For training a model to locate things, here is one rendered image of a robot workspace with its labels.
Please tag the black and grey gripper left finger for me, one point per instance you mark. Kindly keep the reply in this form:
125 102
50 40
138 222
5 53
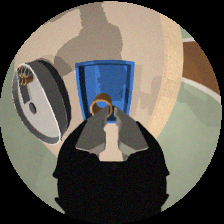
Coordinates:
89 137

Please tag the blue open crate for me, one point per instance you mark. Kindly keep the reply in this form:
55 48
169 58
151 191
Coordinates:
114 77

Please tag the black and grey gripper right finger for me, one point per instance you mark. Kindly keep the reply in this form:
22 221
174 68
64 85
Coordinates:
135 138

